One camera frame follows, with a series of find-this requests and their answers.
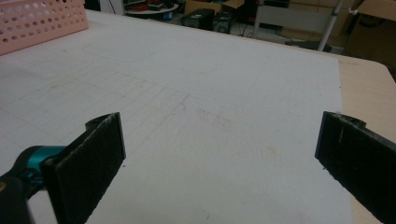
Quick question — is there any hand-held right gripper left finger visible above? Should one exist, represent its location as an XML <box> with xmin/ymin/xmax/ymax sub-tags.
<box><xmin>41</xmin><ymin>111</ymin><xmax>127</xmax><ymax>224</ymax></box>

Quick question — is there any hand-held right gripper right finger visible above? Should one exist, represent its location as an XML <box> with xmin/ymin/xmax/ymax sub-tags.
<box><xmin>314</xmin><ymin>110</ymin><xmax>396</xmax><ymax>224</ymax></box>

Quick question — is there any pink perforated plastic basket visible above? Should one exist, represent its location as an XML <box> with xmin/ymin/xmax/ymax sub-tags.
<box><xmin>0</xmin><ymin>0</ymin><xmax>90</xmax><ymax>56</ymax></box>

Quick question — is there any white metal stand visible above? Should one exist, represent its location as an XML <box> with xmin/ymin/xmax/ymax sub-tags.
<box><xmin>252</xmin><ymin>0</ymin><xmax>345</xmax><ymax>52</ymax></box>

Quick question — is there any large cardboard box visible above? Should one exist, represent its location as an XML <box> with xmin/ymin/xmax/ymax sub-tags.
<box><xmin>351</xmin><ymin>0</ymin><xmax>396</xmax><ymax>22</ymax></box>

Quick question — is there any white foam mat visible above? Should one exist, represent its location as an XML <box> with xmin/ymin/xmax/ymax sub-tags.
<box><xmin>0</xmin><ymin>8</ymin><xmax>354</xmax><ymax>224</ymax></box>

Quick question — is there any black computer tower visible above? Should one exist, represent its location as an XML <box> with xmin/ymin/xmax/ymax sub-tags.
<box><xmin>213</xmin><ymin>12</ymin><xmax>236</xmax><ymax>35</ymax></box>
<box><xmin>181</xmin><ymin>7</ymin><xmax>216</xmax><ymax>31</ymax></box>

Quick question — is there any small cardboard box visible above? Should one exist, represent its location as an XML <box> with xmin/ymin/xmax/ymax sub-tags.
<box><xmin>185</xmin><ymin>0</ymin><xmax>246</xmax><ymax>15</ymax></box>

